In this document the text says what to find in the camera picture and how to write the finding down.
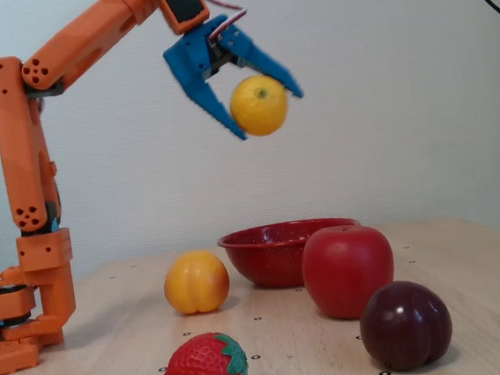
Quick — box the blue gripper body with motor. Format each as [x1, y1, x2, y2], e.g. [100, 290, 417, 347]
[160, 13, 236, 97]

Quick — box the red speckled enamel bowl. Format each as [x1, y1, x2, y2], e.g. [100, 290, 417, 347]
[216, 214, 367, 295]

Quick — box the dark purple plastic plum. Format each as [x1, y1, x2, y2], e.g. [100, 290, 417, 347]
[355, 275, 457, 375]

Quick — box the white red black servo wire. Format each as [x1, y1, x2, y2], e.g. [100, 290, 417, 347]
[201, 0, 250, 41]

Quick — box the orange plastic peach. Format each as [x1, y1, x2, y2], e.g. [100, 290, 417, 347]
[160, 246, 234, 318]

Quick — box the red plastic apple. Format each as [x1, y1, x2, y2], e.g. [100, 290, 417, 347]
[297, 221, 399, 325]

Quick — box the orange robot base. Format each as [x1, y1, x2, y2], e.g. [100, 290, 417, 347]
[0, 226, 86, 375]

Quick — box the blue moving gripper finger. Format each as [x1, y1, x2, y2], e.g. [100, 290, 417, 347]
[215, 18, 305, 108]

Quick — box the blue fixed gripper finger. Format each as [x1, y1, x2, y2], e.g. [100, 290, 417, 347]
[184, 77, 249, 146]

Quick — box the yellow plastic lemon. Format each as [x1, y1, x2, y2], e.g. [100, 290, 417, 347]
[226, 71, 293, 140]

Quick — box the red plastic strawberry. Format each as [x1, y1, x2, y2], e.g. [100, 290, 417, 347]
[153, 329, 250, 375]

